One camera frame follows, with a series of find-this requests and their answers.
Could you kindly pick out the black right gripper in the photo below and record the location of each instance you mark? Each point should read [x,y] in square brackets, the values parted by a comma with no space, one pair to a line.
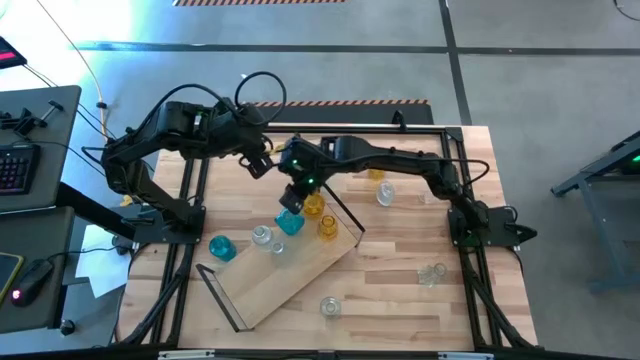
[300,160]

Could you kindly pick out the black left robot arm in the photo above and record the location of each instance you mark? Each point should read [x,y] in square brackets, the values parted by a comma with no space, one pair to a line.
[150,135]

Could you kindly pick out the grey desk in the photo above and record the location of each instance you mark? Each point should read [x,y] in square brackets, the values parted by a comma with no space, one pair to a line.
[60,165]

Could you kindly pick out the grey metal bracket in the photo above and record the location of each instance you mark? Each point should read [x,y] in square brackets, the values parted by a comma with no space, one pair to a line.
[185,355]
[465,356]

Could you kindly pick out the black hazard-striped floor mat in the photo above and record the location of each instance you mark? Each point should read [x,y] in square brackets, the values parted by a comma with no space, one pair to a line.
[350,115]

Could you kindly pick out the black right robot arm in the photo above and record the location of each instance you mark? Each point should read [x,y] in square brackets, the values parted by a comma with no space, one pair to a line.
[400,160]

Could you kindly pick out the clear faceted glass vase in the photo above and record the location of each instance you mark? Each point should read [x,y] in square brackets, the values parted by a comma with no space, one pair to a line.
[431,273]

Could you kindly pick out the tall clear ribbed glass vase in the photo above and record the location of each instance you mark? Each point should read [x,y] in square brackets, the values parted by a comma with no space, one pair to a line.
[262,235]

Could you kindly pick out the black desk clamp mount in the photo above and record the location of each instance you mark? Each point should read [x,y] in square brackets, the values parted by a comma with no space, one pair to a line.
[22,121]

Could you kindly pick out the white paper sheet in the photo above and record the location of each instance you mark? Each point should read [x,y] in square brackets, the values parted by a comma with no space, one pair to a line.
[102,272]

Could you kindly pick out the large clear fluted glass jar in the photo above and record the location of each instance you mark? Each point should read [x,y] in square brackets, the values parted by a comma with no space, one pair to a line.
[330,306]

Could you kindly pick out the dark grey side table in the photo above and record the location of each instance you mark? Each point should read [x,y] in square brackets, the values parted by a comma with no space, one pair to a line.
[30,230]

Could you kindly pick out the black round knob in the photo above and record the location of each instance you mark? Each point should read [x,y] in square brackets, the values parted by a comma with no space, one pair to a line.
[67,327]

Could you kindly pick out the black metal stand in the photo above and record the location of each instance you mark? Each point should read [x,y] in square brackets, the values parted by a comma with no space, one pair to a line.
[590,177]

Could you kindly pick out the black tablet device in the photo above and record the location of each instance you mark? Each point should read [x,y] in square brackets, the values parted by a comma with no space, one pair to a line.
[10,52]

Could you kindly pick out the clear conical glass bottle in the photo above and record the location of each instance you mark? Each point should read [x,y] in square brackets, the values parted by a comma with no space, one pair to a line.
[277,247]

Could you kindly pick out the black aluminium table frame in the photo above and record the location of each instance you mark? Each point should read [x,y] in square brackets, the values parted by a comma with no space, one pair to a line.
[360,129]

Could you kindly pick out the phone with yellow case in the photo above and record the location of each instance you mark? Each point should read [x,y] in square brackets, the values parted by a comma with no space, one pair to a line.
[7,272]

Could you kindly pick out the black computer mouse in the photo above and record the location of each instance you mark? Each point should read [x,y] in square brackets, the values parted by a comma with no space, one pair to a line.
[32,282]

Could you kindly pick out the small clear ribbed glass vase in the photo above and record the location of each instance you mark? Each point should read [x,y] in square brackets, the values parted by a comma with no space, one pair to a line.
[385,194]

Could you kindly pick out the teal lattice-pattern glass vase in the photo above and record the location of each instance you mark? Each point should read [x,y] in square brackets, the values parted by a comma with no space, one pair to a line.
[222,248]

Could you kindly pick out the amber ribbed glass vase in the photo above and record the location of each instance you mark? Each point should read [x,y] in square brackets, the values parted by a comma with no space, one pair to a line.
[327,227]
[376,175]

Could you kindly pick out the amber diamond-pattern glass jar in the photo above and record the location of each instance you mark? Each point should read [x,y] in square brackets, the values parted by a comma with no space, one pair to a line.
[316,207]

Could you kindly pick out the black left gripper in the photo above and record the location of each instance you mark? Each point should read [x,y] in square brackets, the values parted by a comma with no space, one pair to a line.
[245,132]

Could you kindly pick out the black rail clamp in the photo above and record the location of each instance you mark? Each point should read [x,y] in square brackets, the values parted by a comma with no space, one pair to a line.
[398,118]

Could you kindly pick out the black keyboard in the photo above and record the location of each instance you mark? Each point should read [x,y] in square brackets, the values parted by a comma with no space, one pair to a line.
[17,170]

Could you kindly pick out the wide teal faceted glass vase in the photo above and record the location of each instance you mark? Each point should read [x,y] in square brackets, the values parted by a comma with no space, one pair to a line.
[290,222]

